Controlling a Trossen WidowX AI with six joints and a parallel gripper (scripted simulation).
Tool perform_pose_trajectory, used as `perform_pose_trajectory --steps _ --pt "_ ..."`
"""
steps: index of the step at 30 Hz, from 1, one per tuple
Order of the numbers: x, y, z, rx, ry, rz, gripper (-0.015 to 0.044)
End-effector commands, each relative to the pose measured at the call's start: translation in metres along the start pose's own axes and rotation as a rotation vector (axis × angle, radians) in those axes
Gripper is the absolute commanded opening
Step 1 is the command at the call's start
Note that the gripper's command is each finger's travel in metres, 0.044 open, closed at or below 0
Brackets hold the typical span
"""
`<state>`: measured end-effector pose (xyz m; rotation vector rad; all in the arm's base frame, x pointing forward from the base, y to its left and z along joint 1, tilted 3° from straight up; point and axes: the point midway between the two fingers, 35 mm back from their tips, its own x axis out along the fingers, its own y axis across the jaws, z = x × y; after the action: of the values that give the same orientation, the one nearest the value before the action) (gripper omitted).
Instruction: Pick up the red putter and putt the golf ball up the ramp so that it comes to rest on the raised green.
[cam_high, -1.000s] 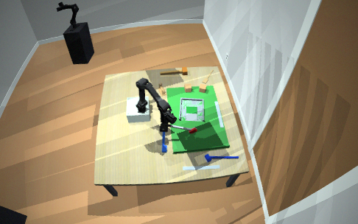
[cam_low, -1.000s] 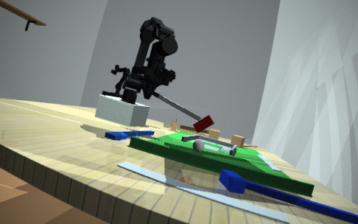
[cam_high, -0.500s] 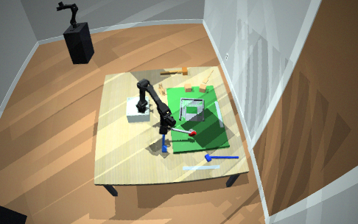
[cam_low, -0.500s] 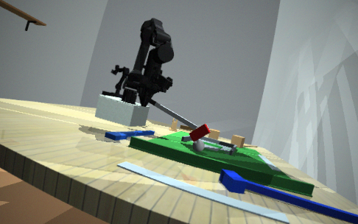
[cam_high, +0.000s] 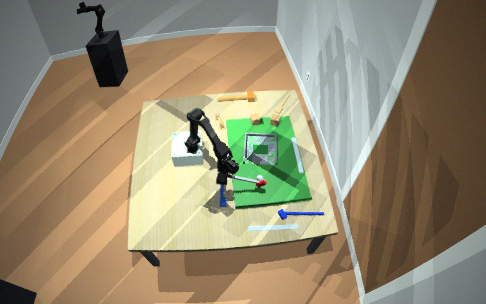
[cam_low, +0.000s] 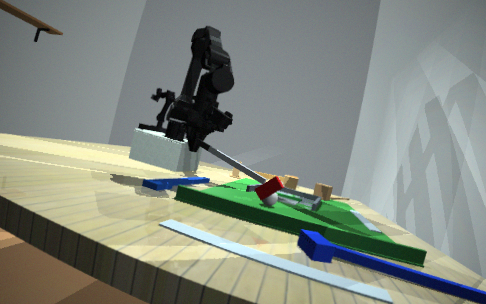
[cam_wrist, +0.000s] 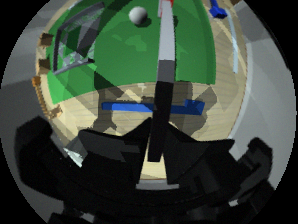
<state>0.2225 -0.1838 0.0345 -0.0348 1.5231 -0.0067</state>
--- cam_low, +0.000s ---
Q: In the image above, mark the tan block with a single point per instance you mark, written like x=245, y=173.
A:
x=290, y=182
x=323, y=191

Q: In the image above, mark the white golf ball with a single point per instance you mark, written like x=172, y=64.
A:
x=271, y=200

